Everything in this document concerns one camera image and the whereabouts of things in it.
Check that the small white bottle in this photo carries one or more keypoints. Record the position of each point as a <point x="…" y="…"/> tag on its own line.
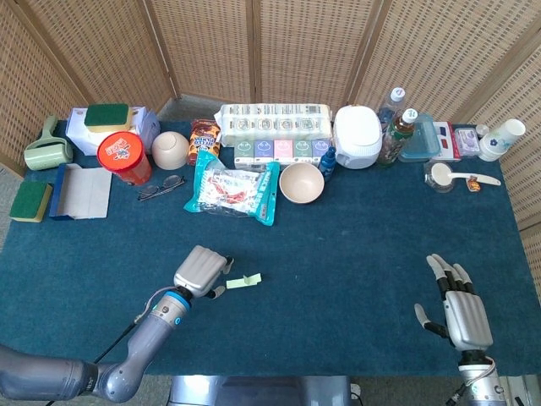
<point x="482" y="130"/>

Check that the beige plastic spoon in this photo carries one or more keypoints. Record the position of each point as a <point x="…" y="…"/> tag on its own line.
<point x="441" y="173"/>

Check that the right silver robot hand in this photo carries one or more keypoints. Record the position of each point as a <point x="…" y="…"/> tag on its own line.
<point x="467" y="317"/>

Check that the blue spray bottle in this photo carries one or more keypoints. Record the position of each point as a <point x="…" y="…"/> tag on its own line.
<point x="327" y="162"/>

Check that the light green pocket tissue pack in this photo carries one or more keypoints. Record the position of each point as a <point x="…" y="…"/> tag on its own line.
<point x="303" y="151"/>

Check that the white rice cooker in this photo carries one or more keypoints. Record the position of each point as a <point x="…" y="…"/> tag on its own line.
<point x="357" y="135"/>

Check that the dark green pocket tissue pack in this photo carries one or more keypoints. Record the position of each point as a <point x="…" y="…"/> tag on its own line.
<point x="244" y="152"/>

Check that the orange instant noodle cup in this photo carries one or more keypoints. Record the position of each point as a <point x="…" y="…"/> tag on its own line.
<point x="122" y="150"/>

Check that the pink pocket tissue pack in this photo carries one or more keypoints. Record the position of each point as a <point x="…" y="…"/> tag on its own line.
<point x="284" y="151"/>

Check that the blue violet pocket tissue pack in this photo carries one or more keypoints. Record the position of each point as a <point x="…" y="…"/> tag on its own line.
<point x="320" y="146"/>

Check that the wicker folding screen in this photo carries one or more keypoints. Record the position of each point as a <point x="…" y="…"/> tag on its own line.
<point x="296" y="51"/>

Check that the green lint roller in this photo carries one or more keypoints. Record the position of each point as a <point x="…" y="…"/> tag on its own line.
<point x="46" y="154"/>

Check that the clear container blue lid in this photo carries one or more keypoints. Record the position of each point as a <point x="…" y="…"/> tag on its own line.
<point x="422" y="141"/>

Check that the upright beige bowl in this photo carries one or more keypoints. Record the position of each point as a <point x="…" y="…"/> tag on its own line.
<point x="302" y="186"/>

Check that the brown cookie pack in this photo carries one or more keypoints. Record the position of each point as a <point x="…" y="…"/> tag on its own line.
<point x="203" y="141"/>

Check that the red blue 3D glasses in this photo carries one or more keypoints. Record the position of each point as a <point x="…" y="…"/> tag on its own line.
<point x="446" y="135"/>

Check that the orange candy wrapper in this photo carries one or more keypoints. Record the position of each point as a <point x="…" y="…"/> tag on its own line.
<point x="473" y="184"/>

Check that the blue table cloth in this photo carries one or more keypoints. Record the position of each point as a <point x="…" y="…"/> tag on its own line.
<point x="338" y="254"/>

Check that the purple pocket tissue pack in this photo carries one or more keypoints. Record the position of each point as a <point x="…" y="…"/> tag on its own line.
<point x="264" y="151"/>

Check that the clear water bottle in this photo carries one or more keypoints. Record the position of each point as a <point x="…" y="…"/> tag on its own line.
<point x="391" y="110"/>

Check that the black frame eyeglasses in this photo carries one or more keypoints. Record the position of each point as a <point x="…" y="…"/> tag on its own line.
<point x="171" y="182"/>

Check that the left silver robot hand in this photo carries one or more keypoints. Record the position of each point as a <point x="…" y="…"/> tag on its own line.
<point x="198" y="270"/>

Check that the toilet paper roll pack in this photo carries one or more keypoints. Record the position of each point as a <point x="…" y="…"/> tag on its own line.
<point x="274" y="122"/>

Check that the green yellow sponge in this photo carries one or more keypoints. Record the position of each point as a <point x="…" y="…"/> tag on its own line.
<point x="29" y="201"/>
<point x="105" y="114"/>

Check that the teal food bag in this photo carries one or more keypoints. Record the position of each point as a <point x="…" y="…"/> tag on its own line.
<point x="228" y="190"/>

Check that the green tea bottle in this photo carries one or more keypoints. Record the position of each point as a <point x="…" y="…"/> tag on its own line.
<point x="393" y="141"/>

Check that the clear case purple label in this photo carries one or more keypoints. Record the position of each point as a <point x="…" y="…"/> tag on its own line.
<point x="467" y="141"/>

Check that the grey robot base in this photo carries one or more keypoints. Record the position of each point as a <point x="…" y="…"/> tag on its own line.
<point x="253" y="391"/>

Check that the white tissue package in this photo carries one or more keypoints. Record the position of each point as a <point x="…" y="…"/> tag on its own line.
<point x="80" y="135"/>

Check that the stacked floral paper cups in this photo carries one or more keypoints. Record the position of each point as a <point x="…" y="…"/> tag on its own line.
<point x="503" y="139"/>

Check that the glass bowl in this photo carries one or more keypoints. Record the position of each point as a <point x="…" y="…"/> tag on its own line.
<point x="431" y="184"/>

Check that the overturned beige bowl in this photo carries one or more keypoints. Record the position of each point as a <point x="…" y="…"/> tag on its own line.
<point x="169" y="150"/>

